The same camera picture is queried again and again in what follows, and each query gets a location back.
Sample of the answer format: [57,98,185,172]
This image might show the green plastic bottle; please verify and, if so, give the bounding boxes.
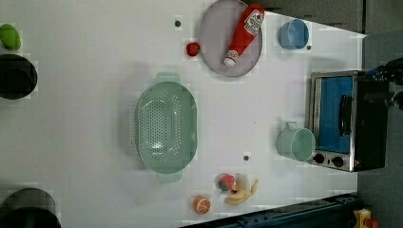
[0,24,21,50]

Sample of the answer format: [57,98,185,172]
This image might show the black cylinder container upper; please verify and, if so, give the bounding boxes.
[0,54,38,100]

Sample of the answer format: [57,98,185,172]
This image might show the orange slice toy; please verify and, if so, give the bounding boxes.
[193,196,211,215]

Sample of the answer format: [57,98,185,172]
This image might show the silver black toaster oven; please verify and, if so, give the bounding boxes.
[307,70,389,172]

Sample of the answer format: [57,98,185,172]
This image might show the mint green mug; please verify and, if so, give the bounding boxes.
[277,122,316,162]

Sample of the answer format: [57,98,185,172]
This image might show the blue metal frame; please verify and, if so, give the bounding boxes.
[181,194,363,228]

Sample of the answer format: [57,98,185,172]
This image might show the yellow orange tool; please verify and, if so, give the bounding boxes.
[354,209,379,228]

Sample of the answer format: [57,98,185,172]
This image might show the red green strawberry toy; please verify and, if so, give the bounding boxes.
[219,174,236,191]

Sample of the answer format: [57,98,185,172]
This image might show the grey round plate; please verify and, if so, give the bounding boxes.
[199,0,262,77]

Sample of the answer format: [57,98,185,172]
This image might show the blue plastic cup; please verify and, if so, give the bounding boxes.
[278,19,309,50]

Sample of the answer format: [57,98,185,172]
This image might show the red ketchup bottle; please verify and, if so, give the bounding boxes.
[223,4,264,67]

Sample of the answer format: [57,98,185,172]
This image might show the small red strawberry toy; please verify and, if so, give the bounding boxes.
[186,42,201,57]

